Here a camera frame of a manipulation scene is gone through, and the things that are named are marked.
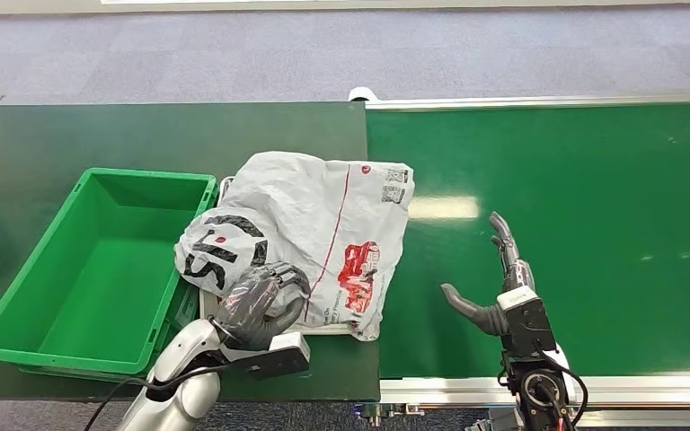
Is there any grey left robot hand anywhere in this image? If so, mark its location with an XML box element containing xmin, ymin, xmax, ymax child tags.
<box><xmin>214</xmin><ymin>261</ymin><xmax>313</xmax><ymax>351</ymax></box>

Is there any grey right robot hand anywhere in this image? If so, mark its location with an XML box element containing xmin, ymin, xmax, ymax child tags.
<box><xmin>439</xmin><ymin>211</ymin><xmax>537</xmax><ymax>338</ymax></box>

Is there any grey courier bag package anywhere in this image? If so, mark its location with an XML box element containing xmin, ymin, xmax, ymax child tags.
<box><xmin>173</xmin><ymin>151</ymin><xmax>416</xmax><ymax>343</ymax></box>

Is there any green conveyor belt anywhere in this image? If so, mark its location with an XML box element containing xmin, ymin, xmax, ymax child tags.
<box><xmin>349</xmin><ymin>85</ymin><xmax>690</xmax><ymax>431</ymax></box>

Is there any green plastic crate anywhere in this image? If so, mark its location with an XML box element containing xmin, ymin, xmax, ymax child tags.
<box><xmin>19</xmin><ymin>284</ymin><xmax>201</xmax><ymax>383</ymax></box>
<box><xmin>0</xmin><ymin>167</ymin><xmax>220</xmax><ymax>376</ymax></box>

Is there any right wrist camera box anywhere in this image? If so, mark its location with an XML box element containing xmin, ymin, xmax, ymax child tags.
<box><xmin>496</xmin><ymin>286</ymin><xmax>558</xmax><ymax>359</ymax></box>

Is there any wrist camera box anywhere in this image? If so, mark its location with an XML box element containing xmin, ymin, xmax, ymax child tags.
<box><xmin>219</xmin><ymin>330</ymin><xmax>313</xmax><ymax>382</ymax></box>
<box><xmin>496</xmin><ymin>286</ymin><xmax>558</xmax><ymax>359</ymax></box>

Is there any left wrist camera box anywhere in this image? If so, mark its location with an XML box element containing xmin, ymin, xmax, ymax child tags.
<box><xmin>219</xmin><ymin>330</ymin><xmax>313</xmax><ymax>382</ymax></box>

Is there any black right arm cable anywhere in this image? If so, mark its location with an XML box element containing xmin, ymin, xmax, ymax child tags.
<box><xmin>531</xmin><ymin>343</ymin><xmax>589</xmax><ymax>431</ymax></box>

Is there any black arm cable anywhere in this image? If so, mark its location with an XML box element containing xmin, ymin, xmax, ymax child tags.
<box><xmin>531</xmin><ymin>343</ymin><xmax>589</xmax><ymax>431</ymax></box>
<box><xmin>83</xmin><ymin>361</ymin><xmax>234</xmax><ymax>431</ymax></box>

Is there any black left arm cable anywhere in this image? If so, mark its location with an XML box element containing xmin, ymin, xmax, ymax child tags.
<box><xmin>83</xmin><ymin>361</ymin><xmax>234</xmax><ymax>431</ymax></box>

